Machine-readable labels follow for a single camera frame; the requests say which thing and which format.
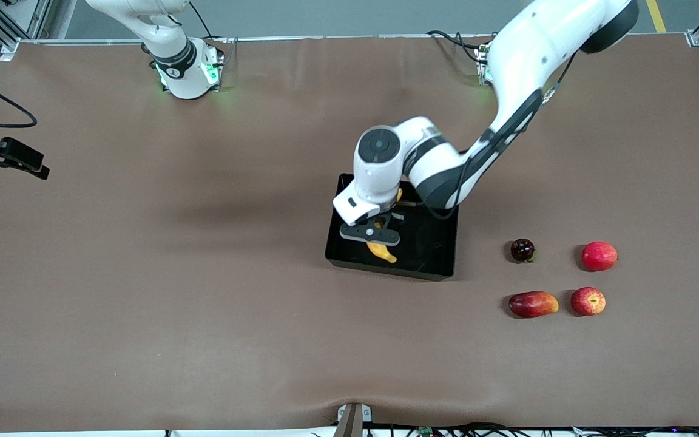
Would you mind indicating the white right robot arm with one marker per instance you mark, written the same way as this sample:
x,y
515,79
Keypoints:
x,y
173,54

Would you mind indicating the metal table edge clamp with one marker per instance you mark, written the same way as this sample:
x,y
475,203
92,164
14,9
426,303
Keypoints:
x,y
354,420

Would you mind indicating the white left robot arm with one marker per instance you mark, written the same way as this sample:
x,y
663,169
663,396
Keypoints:
x,y
525,54

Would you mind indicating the red yellow mango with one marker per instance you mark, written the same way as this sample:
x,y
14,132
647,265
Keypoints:
x,y
533,304

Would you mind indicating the red apple upper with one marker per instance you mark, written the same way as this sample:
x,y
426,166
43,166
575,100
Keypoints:
x,y
599,255

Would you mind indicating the red yellow apple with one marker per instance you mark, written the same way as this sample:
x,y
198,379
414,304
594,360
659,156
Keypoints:
x,y
588,301

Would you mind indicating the black plastic box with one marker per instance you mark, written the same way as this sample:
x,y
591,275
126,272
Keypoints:
x,y
428,249

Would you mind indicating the dark purple mangosteen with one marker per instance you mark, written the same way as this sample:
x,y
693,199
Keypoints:
x,y
522,250

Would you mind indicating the yellow banana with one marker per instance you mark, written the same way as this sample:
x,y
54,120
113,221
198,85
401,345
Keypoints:
x,y
383,252

